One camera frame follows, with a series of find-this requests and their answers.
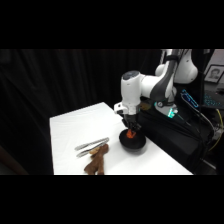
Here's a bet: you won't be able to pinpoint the yellow cable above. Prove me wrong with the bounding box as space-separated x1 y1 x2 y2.
208 108 224 152

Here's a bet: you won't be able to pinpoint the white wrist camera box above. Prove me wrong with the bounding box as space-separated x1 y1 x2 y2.
113 102 129 116

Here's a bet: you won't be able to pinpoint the black curtain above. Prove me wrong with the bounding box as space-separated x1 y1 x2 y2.
0 49 163 176

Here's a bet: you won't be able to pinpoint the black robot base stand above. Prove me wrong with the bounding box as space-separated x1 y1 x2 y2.
137 98 214 174

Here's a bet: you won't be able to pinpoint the black bowl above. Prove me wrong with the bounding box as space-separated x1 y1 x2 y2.
118 129 147 155

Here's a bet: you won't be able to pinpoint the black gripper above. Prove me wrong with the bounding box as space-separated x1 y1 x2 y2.
122 113 142 136

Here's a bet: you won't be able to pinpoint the red patterned ball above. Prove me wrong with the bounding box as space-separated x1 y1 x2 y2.
126 129 137 139

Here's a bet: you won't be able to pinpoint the metal tongs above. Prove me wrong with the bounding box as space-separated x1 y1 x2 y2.
74 136 111 158

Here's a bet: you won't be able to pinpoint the brown plush toy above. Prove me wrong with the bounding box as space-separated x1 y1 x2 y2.
83 143 111 176

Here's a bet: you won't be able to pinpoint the blue lit device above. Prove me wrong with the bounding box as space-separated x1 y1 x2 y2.
180 88 200 110

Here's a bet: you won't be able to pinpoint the framed portrait picture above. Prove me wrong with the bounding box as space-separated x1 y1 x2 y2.
203 64 224 84

